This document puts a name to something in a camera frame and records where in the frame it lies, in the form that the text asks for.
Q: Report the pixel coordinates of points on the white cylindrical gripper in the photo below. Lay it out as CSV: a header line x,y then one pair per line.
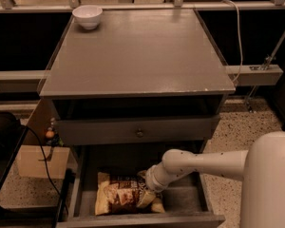
x,y
151,180

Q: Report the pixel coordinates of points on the brown chip bag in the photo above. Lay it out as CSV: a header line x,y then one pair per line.
x,y
120,194

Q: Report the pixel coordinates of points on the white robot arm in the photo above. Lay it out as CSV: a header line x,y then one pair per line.
x,y
261,169

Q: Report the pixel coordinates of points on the round dark drawer knob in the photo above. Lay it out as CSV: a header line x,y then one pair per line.
x,y
139,133

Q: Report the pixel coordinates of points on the closed grey top drawer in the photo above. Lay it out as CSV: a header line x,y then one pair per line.
x,y
155,130

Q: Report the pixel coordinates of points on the open grey middle drawer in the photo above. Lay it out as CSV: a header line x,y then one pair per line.
x,y
185,201

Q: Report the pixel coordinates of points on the grey wooden drawer cabinet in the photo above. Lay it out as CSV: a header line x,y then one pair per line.
x,y
137,64

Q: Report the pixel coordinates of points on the small colourful figurine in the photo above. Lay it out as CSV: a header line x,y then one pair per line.
x,y
52,136

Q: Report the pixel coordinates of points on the cardboard box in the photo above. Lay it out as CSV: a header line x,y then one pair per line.
x,y
41,162

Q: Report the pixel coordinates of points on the white ceramic bowl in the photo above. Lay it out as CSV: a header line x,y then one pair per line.
x,y
88,16

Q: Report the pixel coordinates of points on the metal railing frame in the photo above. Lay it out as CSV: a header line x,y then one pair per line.
x,y
31,32

